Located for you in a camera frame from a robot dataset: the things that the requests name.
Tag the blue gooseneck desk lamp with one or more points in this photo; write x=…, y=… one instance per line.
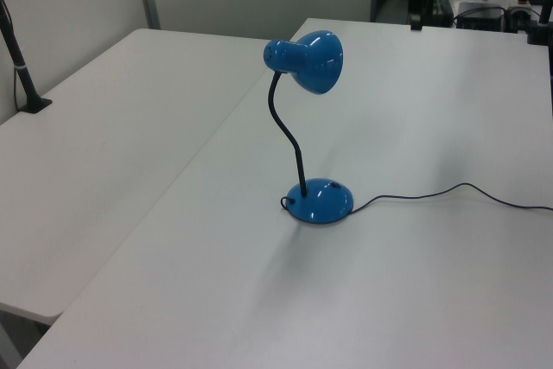
x=319, y=207

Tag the black box device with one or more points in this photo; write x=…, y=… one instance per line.
x=479, y=19

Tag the black short clamped pole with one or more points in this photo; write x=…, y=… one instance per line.
x=535, y=34

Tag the black clamped camera pole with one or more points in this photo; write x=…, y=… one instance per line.
x=21, y=71

